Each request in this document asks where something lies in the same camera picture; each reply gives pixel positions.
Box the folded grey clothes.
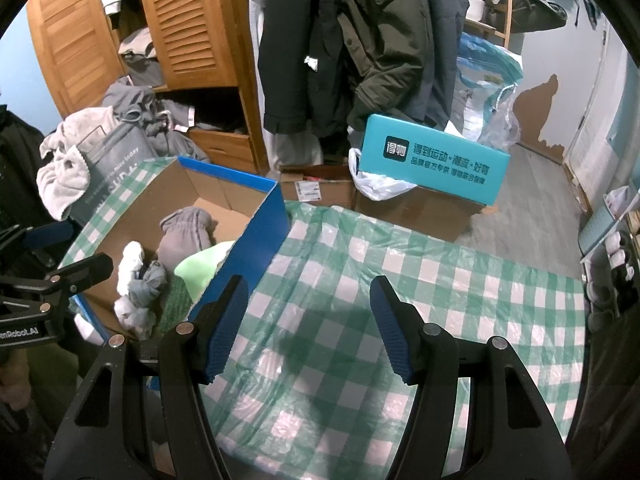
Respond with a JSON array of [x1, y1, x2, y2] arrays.
[[116, 26, 167, 89]]

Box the black jacket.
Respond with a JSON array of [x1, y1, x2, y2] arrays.
[[256, 0, 352, 137]]

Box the wooden rack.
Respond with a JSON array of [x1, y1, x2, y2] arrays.
[[461, 0, 517, 52]]

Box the dark navy coat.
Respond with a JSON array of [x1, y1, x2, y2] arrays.
[[414, 0, 472, 127]]

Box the shoe rack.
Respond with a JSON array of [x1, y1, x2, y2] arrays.
[[579, 199, 640, 332]]

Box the light blue trash bin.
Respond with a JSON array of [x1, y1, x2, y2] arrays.
[[576, 186, 637, 262]]

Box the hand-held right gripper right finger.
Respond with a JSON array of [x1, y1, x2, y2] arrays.
[[369, 275, 573, 480]]

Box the blue cardboard shoe box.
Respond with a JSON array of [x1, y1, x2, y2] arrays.
[[69, 156, 292, 352]]

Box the teal printed box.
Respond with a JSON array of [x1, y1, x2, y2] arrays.
[[360, 113, 512, 207]]

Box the blue and white plastic bag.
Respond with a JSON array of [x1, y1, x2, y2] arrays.
[[454, 31, 524, 142]]

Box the dark green sock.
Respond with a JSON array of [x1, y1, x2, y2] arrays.
[[159, 275, 195, 333]]

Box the pinkish grey sock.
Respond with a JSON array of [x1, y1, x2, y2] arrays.
[[158, 206, 217, 272]]

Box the olive green jacket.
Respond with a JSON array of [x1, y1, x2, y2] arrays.
[[334, 0, 442, 132]]

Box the light grey towel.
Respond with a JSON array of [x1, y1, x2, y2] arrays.
[[36, 106, 119, 222]]

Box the grey hoodie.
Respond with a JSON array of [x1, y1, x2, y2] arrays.
[[101, 76, 212, 162]]

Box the blue-grey sock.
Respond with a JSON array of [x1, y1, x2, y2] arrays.
[[127, 260, 169, 311]]

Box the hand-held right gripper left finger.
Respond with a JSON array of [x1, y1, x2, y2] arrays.
[[50, 275, 249, 480]]

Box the white sock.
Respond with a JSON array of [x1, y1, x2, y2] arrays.
[[114, 297, 157, 338], [116, 241, 147, 297]]

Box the labelled brown cardboard box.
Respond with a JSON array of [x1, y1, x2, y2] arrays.
[[278, 163, 357, 212]]

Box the light green sock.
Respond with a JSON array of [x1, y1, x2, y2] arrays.
[[174, 241, 237, 307]]

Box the clear plastic bag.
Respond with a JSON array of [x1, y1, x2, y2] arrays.
[[474, 84, 522, 154]]

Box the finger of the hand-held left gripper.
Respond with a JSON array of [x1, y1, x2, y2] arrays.
[[46, 253, 114, 302]]

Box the grey printed tote bag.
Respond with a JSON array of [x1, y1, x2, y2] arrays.
[[66, 119, 162, 227]]

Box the white door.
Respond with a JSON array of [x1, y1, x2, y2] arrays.
[[564, 19, 640, 212]]

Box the wooden louvered wardrobe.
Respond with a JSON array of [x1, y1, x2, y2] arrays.
[[25, 0, 272, 182]]

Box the green checked tablecloth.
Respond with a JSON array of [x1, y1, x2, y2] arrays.
[[59, 157, 587, 472]]

